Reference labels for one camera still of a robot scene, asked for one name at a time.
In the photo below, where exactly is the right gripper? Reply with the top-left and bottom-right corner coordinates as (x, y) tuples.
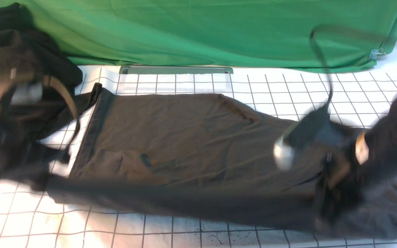
(314, 131), (367, 226)

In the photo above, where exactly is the gray long-sleeve top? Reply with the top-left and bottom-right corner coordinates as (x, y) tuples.
(47, 84), (397, 239)

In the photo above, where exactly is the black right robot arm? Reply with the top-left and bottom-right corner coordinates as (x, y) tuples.
(315, 98), (397, 223)

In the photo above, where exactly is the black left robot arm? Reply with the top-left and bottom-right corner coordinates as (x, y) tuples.
(0, 29), (83, 182)

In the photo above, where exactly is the binder clip on backdrop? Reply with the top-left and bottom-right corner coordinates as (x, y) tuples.
(368, 48), (386, 61)

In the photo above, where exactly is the green backdrop cloth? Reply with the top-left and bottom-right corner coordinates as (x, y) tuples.
(18, 0), (397, 73)

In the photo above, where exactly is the black garment pile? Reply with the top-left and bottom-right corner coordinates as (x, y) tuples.
(0, 3), (102, 140)

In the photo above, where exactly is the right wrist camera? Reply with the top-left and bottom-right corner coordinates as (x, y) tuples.
(273, 103), (330, 171)

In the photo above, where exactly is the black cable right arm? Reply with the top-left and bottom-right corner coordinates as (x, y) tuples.
(309, 24), (392, 111)

